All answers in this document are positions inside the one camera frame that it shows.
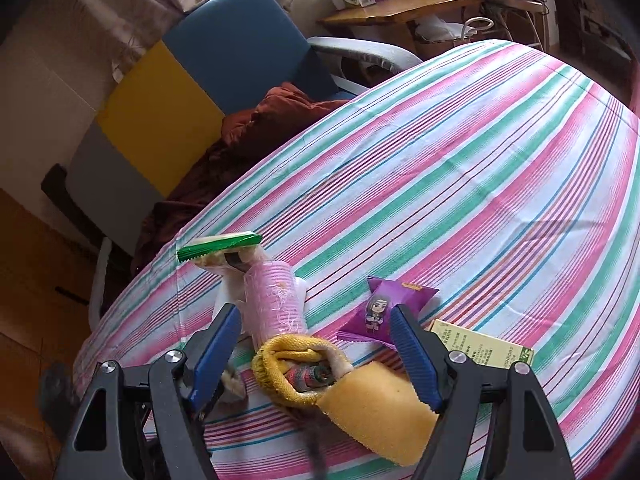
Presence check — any purple snack packet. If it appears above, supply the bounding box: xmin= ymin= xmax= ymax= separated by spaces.
xmin=336 ymin=276 xmax=441 ymax=352

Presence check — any yellow green printed packet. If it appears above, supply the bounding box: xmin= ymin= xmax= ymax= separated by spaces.
xmin=429 ymin=319 xmax=535 ymax=367

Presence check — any yellow plush toy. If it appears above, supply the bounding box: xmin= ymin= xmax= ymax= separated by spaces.
xmin=251 ymin=335 xmax=358 ymax=408

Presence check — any striped tablecloth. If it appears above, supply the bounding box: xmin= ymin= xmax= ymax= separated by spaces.
xmin=72 ymin=40 xmax=640 ymax=480

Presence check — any wooden desk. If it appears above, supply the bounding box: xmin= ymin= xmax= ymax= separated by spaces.
xmin=317 ymin=0 xmax=483 ymax=56

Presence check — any patterned curtain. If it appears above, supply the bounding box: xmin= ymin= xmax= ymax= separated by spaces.
xmin=50 ymin=0 xmax=207 ymax=83

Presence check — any white handled bag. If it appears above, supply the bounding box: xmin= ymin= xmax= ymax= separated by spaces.
xmin=417 ymin=16 xmax=495 ymax=58

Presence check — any wooden wardrobe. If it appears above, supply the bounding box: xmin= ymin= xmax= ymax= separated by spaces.
xmin=0 ymin=187 xmax=108 ymax=376

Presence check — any small red green bottle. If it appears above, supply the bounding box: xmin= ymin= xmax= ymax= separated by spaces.
xmin=285 ymin=362 xmax=334 ymax=391

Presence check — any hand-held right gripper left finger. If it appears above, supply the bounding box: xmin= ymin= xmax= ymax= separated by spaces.
xmin=52 ymin=304 xmax=242 ymax=480

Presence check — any pink ribbed roll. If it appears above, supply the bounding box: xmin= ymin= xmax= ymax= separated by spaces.
xmin=241 ymin=260 xmax=308 ymax=348

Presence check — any grey yellow blue chair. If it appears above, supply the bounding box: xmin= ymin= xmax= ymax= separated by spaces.
xmin=65 ymin=0 xmax=423 ymax=331

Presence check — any yellow sponge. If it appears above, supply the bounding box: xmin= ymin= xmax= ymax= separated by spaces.
xmin=320 ymin=372 xmax=437 ymax=467

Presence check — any brown fuzzy item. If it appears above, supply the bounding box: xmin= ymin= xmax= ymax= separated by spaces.
xmin=221 ymin=364 xmax=249 ymax=403

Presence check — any green edged snack packet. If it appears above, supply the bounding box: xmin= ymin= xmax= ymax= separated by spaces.
xmin=177 ymin=231 xmax=263 ymax=272

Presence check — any dark red blanket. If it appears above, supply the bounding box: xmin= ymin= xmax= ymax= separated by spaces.
xmin=131 ymin=81 xmax=351 ymax=273

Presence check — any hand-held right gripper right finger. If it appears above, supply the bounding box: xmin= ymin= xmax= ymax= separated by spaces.
xmin=390 ymin=304 xmax=576 ymax=480

